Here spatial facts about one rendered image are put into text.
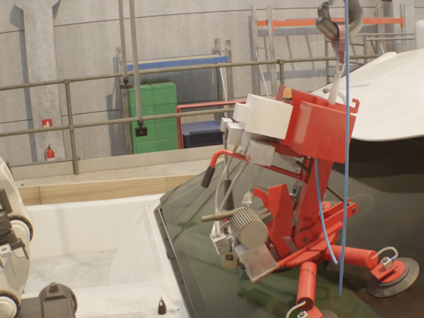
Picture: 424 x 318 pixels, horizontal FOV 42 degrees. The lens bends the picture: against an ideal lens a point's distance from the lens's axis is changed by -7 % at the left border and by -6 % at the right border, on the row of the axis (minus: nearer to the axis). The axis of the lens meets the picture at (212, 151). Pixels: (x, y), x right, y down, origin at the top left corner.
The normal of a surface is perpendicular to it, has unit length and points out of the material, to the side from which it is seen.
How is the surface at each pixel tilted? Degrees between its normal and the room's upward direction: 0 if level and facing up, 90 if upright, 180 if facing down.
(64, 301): 0
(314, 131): 90
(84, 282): 0
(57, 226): 90
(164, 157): 90
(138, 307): 0
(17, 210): 90
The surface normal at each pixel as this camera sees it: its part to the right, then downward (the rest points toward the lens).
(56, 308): -0.06, -0.97
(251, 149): -0.95, -0.19
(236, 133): 0.21, 0.37
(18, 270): 0.29, 0.59
